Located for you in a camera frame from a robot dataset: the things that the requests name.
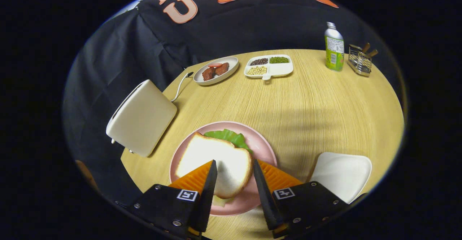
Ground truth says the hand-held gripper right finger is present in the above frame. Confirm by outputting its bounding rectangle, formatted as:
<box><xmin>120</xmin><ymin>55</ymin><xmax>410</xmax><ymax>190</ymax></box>
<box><xmin>253</xmin><ymin>159</ymin><xmax>350</xmax><ymax>239</ymax></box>

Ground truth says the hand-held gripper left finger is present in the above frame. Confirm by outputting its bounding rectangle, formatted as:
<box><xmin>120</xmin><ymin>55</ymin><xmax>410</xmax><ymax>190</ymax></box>
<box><xmin>132</xmin><ymin>160</ymin><xmax>218</xmax><ymax>239</ymax></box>

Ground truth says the toasted bread slice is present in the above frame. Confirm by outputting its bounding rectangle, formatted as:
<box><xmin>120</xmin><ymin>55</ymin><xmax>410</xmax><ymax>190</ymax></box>
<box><xmin>175</xmin><ymin>132</ymin><xmax>253</xmax><ymax>199</ymax></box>

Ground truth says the green lettuce leaf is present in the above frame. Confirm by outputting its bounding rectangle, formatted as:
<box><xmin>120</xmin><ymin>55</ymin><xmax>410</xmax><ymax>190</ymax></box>
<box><xmin>204</xmin><ymin>128</ymin><xmax>253</xmax><ymax>208</ymax></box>

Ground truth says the pink round plate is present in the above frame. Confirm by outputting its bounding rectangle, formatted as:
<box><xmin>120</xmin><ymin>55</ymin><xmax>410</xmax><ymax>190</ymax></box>
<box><xmin>169</xmin><ymin>121</ymin><xmax>278</xmax><ymax>217</ymax></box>

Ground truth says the white square plate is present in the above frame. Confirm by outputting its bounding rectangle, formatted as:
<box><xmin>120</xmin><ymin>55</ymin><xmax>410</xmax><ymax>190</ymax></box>
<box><xmin>310</xmin><ymin>152</ymin><xmax>372</xmax><ymax>204</ymax></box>

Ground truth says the cream toaster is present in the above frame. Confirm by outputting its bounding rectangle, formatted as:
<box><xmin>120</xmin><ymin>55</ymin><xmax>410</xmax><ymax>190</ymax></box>
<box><xmin>106</xmin><ymin>79</ymin><xmax>178</xmax><ymax>158</ymax></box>

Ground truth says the white divided dish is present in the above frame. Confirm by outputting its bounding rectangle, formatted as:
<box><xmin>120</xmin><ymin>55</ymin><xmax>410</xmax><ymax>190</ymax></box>
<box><xmin>244</xmin><ymin>54</ymin><xmax>294</xmax><ymax>80</ymax></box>

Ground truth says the round beige plate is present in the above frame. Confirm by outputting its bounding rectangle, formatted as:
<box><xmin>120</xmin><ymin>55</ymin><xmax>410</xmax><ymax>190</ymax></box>
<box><xmin>193</xmin><ymin>56</ymin><xmax>239</xmax><ymax>86</ymax></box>

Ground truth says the silver bottle green label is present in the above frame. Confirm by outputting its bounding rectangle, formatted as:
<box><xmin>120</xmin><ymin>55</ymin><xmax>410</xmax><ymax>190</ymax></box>
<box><xmin>324</xmin><ymin>22</ymin><xmax>345</xmax><ymax>72</ymax></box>

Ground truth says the black backdrop cloth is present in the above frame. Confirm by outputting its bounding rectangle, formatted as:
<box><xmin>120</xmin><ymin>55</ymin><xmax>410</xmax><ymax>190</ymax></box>
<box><xmin>62</xmin><ymin>0</ymin><xmax>401</xmax><ymax>204</ymax></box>

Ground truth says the white toaster cable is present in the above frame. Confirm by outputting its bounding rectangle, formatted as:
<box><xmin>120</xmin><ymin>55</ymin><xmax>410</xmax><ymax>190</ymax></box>
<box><xmin>170</xmin><ymin>71</ymin><xmax>194</xmax><ymax>102</ymax></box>

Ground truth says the metal wire holder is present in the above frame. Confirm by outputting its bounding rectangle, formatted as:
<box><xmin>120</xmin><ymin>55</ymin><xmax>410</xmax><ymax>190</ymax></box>
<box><xmin>347</xmin><ymin>43</ymin><xmax>379</xmax><ymax>77</ymax></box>

